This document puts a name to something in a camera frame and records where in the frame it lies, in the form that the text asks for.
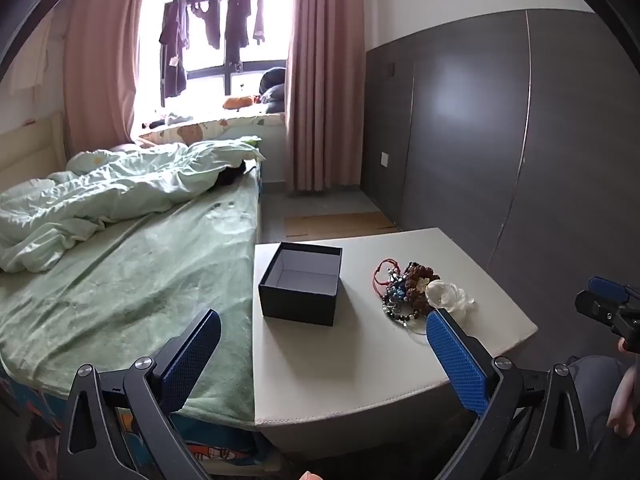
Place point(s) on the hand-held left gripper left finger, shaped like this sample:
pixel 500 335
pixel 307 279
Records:
pixel 192 360

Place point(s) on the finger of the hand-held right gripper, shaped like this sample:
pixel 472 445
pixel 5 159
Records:
pixel 602 312
pixel 607 287

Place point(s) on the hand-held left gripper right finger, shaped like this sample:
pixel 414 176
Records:
pixel 457 360

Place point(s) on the thin silver hoop bangle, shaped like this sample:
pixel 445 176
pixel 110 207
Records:
pixel 417 336

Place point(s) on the black box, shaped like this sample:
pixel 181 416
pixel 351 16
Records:
pixel 295 305

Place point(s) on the person's right hand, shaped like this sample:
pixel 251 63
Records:
pixel 627 410

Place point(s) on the green bed sheet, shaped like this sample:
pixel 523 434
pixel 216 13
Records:
pixel 150 300

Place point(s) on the person's grey trouser leg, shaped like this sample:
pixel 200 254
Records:
pixel 602 390

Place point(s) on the pale green duvet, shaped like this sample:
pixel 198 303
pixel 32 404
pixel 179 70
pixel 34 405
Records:
pixel 125 185

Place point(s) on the bear print window cushion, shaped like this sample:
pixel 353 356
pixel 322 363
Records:
pixel 200 130

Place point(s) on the grey cloth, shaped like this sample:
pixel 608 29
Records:
pixel 170 120

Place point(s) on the beige headboard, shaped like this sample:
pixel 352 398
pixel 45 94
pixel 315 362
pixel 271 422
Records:
pixel 25 160

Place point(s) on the orange plush toy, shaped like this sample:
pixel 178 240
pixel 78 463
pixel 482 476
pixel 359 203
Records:
pixel 237 102

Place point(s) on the dark cushion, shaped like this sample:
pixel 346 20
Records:
pixel 274 77
pixel 274 100

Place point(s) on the window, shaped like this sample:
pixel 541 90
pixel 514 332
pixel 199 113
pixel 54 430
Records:
pixel 210 85

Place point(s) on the pink curtain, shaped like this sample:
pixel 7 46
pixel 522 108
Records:
pixel 100 60
pixel 320 85

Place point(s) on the long dark hanging garment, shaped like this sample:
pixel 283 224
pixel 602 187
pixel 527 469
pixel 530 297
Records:
pixel 174 35

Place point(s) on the pale hanging towel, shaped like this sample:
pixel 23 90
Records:
pixel 30 70

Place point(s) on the white wall socket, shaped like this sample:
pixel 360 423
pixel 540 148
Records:
pixel 384 159

